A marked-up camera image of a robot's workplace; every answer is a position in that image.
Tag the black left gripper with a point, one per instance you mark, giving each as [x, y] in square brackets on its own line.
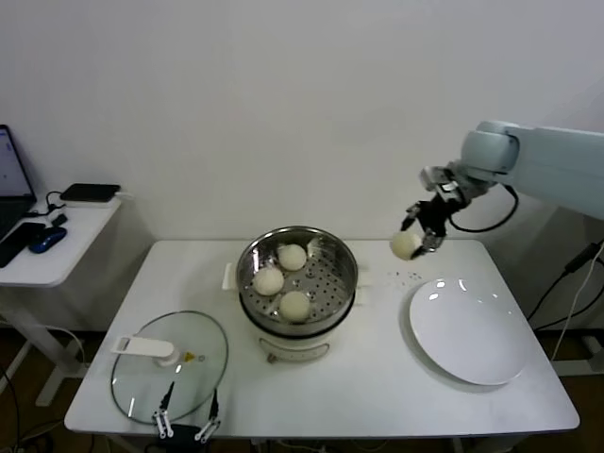
[181, 431]

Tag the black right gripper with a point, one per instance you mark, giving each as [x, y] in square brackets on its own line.
[441, 212]

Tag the white steamed baozi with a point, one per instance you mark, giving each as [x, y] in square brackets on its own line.
[269, 281]
[291, 257]
[295, 307]
[405, 245]

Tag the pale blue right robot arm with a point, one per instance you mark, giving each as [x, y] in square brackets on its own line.
[557, 160]

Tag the stainless steel steamer basket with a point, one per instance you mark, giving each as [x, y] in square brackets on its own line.
[330, 269]

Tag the scattered dark crumbs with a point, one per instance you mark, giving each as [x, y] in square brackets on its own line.
[410, 276]

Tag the white round plate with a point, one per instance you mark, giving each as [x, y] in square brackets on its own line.
[467, 330]

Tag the white side desk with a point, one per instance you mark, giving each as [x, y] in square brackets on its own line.
[71, 255]

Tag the white power strip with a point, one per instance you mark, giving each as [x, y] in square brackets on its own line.
[592, 342]

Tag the blue computer mouse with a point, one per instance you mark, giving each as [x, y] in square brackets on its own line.
[47, 239]

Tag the small black adapter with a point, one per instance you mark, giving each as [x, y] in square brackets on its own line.
[60, 220]

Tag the flat black box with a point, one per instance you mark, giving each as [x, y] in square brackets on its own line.
[89, 191]

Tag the black smartphone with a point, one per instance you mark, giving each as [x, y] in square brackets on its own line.
[19, 243]

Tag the black laptop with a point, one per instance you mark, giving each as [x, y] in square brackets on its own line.
[14, 165]

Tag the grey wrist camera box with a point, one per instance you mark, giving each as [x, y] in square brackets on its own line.
[434, 177]

